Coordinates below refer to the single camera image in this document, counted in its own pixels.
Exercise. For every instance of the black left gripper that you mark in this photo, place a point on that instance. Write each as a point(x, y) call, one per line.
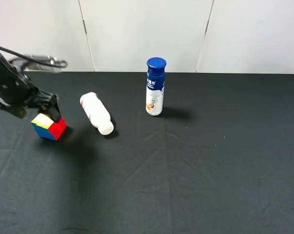
point(17, 91)

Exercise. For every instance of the colourful puzzle cube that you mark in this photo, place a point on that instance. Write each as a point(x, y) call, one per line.
point(47, 128)

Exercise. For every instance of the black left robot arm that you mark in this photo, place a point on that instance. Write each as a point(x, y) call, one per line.
point(17, 91)

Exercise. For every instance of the white plastic bottle lying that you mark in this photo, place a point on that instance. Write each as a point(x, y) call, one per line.
point(97, 113)

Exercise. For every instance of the blue capped yogurt bottle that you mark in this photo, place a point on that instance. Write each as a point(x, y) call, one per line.
point(155, 85)

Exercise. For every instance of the black tablecloth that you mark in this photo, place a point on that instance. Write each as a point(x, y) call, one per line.
point(218, 160)

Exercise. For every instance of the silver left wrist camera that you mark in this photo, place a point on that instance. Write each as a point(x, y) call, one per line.
point(45, 63)

